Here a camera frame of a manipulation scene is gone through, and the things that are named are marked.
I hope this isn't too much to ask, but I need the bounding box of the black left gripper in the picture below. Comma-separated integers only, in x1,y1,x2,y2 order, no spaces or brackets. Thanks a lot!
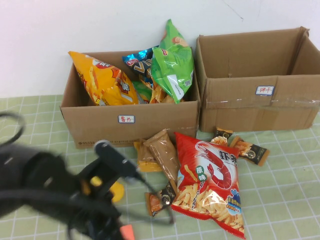
72,159,124,240

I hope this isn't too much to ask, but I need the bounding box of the black orange biscuit packet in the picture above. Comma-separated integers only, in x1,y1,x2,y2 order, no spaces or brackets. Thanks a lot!
229,135,271,168
145,181,179,218
210,126,235,147

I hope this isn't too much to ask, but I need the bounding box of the yellow brown snack packet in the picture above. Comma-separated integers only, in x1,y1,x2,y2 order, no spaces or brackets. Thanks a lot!
133,138,163,174

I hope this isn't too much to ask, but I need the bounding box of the long brown snack packet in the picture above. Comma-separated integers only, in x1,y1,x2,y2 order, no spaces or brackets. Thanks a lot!
142,128,181,187

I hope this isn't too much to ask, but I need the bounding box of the cardboard box with snack bags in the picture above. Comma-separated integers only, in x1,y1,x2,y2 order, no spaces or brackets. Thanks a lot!
59,47,201,150

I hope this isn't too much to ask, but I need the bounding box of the orange fries snack bag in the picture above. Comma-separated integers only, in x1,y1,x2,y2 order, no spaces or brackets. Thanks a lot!
139,77,176,105

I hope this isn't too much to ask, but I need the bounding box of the small green snack bag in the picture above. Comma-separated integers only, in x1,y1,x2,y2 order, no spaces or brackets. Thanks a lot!
131,80,152,104

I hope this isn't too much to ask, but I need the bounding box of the salmon foam block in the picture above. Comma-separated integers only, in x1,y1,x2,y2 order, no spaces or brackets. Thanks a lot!
119,224,135,240

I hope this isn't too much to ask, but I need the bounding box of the yellow rubber duck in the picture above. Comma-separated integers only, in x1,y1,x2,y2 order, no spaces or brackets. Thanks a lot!
109,181,125,204

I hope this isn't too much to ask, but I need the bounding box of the white handwritten label sticker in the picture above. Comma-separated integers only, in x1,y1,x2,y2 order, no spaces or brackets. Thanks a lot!
254,86,275,96
117,114,136,124

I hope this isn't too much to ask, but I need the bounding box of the red prawn cracker bag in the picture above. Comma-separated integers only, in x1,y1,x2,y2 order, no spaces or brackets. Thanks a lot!
170,131,247,240

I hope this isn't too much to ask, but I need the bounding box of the orange yellow chip bag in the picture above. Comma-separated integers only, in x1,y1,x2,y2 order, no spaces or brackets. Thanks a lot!
67,51,140,106

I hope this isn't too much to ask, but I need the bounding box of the blue chip bag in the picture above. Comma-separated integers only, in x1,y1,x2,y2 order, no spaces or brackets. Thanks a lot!
121,46,160,83

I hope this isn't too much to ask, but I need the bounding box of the green chip bag white label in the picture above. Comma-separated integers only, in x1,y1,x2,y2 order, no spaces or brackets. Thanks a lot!
149,46,195,105

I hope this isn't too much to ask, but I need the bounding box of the green checkered tablecloth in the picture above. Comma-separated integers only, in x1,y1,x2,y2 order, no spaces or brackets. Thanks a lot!
0,94,320,240

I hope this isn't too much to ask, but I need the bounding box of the empty taped cardboard box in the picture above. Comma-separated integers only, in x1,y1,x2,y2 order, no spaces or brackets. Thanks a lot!
194,26,320,133

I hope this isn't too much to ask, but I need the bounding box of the tall green chip bag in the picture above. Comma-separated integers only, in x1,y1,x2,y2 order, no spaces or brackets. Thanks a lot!
158,18,191,56

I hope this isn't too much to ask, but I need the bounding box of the thin black camera cable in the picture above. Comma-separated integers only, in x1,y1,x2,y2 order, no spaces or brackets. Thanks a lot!
119,174,176,226

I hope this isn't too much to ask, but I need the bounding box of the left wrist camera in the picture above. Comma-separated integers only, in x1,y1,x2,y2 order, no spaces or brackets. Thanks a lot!
93,139,146,185

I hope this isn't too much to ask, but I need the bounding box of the black looped cable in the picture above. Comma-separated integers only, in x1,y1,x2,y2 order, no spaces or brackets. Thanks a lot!
0,112,26,151

